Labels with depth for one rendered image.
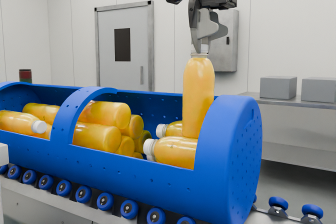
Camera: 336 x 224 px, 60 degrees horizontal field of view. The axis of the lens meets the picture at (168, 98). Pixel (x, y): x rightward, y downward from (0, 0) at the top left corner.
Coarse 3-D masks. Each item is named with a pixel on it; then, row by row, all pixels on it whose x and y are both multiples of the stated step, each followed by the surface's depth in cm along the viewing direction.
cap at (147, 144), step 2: (148, 138) 70; (146, 140) 69; (148, 140) 68; (150, 140) 68; (152, 140) 68; (144, 142) 68; (146, 142) 68; (148, 142) 68; (150, 142) 68; (144, 144) 68; (146, 144) 68; (148, 144) 68; (144, 146) 68; (146, 146) 68; (148, 146) 67; (144, 148) 68; (146, 148) 68; (148, 148) 67; (144, 150) 68; (146, 150) 68; (148, 150) 67; (144, 152) 68; (146, 152) 68; (148, 152) 68; (146, 154) 69; (148, 154) 68; (150, 154) 68
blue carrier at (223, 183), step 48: (0, 96) 102; (48, 96) 111; (96, 96) 96; (144, 96) 84; (240, 96) 62; (48, 144) 75; (240, 144) 57; (144, 192) 63; (192, 192) 55; (240, 192) 60
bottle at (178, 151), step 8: (168, 136) 66; (176, 136) 65; (152, 144) 67; (160, 144) 65; (168, 144) 63; (176, 144) 63; (184, 144) 62; (192, 144) 61; (152, 152) 67; (160, 152) 64; (168, 152) 63; (176, 152) 62; (184, 152) 61; (192, 152) 60; (160, 160) 65; (168, 160) 63; (176, 160) 62; (184, 160) 61; (192, 160) 60; (192, 168) 61
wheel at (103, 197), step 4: (104, 192) 73; (108, 192) 73; (100, 196) 73; (104, 196) 72; (108, 196) 72; (112, 196) 72; (100, 200) 72; (104, 200) 72; (108, 200) 71; (112, 200) 72; (100, 204) 72; (104, 204) 71; (108, 204) 71; (112, 204) 72; (100, 208) 71; (104, 208) 71; (108, 208) 71
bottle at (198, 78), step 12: (192, 60) 64; (204, 60) 63; (192, 72) 63; (204, 72) 62; (192, 84) 63; (204, 84) 63; (192, 96) 63; (204, 96) 63; (192, 108) 64; (204, 108) 63; (192, 120) 64; (192, 132) 64
